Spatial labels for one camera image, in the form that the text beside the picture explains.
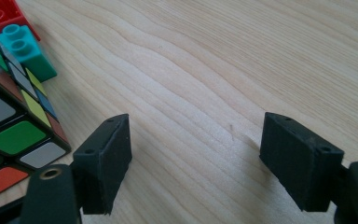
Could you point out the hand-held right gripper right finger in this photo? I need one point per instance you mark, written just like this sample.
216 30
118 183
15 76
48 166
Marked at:
301 161

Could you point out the small teal building block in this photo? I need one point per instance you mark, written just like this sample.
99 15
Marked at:
34 59

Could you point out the red building block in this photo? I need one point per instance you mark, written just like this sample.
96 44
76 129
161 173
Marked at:
0 15

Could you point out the multicoloured puzzle cube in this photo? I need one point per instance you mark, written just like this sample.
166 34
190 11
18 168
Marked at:
15 137

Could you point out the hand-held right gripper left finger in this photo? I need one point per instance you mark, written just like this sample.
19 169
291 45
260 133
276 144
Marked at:
102 165

